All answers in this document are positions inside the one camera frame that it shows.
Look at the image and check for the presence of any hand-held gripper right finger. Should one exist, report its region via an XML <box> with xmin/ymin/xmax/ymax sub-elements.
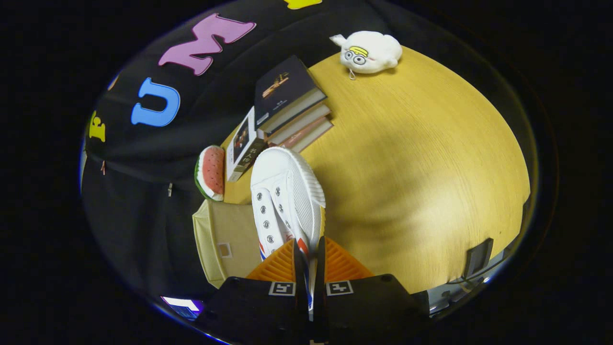
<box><xmin>312</xmin><ymin>236</ymin><xmax>429</xmax><ymax>344</ymax></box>

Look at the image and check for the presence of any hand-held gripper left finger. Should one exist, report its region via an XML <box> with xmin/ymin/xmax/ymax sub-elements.
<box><xmin>196</xmin><ymin>238</ymin><xmax>310</xmax><ymax>344</ymax></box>

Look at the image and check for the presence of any beige fabric storage box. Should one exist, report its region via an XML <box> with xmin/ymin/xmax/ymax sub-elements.
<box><xmin>193</xmin><ymin>199</ymin><xmax>263</xmax><ymax>289</ymax></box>

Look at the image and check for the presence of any white canvas shoe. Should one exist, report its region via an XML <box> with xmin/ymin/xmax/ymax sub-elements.
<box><xmin>250</xmin><ymin>147</ymin><xmax>327</xmax><ymax>322</ymax></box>

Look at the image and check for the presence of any glowing screen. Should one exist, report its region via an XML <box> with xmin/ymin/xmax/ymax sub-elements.
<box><xmin>160</xmin><ymin>296</ymin><xmax>205</xmax><ymax>321</ymax></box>

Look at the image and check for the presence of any black rectangular block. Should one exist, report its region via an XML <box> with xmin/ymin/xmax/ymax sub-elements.
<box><xmin>464</xmin><ymin>238</ymin><xmax>494</xmax><ymax>279</ymax></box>

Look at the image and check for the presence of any watermelon slice toy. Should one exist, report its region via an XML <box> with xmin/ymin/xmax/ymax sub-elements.
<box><xmin>194</xmin><ymin>145</ymin><xmax>226</xmax><ymax>202</ymax></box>

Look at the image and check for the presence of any white portrait cover book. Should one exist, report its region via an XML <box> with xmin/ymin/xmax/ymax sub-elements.
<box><xmin>226</xmin><ymin>106</ymin><xmax>267</xmax><ymax>183</ymax></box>

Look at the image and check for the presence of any reddish brown cover book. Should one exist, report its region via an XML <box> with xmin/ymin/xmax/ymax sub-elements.
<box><xmin>278</xmin><ymin>116</ymin><xmax>334</xmax><ymax>154</ymax></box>

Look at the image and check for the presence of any dark brown cover book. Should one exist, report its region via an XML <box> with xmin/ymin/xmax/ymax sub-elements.
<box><xmin>266</xmin><ymin>103</ymin><xmax>332</xmax><ymax>146</ymax></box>

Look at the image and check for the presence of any black cover book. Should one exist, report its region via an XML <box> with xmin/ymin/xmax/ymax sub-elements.
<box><xmin>254</xmin><ymin>55</ymin><xmax>327</xmax><ymax>134</ymax></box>

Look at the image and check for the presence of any white plush toy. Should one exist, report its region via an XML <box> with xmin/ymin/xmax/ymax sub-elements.
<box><xmin>329</xmin><ymin>31</ymin><xmax>403</xmax><ymax>80</ymax></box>

